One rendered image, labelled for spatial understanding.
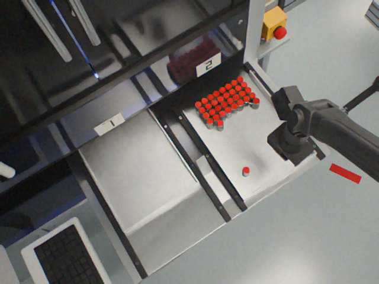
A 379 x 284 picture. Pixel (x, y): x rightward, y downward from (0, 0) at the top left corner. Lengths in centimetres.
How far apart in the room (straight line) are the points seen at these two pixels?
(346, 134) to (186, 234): 60
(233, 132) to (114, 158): 38
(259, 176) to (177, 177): 25
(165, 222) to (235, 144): 32
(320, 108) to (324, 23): 178
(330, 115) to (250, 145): 48
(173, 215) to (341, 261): 113
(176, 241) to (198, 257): 88
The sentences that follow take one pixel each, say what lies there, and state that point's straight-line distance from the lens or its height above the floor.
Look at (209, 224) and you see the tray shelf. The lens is 119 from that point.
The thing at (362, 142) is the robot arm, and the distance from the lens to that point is 74.
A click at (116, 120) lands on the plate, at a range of 116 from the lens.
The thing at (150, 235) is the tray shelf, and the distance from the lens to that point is 120.
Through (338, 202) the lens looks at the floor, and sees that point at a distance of 217.
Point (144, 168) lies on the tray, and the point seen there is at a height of 88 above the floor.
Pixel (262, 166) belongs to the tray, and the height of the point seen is 88.
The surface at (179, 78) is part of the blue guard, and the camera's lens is 117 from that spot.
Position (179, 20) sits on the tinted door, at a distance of 98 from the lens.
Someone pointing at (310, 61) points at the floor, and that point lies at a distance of 245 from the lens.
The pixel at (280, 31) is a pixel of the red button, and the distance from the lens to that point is 128.
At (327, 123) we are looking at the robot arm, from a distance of 80.
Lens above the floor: 205
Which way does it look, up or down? 69 degrees down
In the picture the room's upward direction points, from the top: 12 degrees counter-clockwise
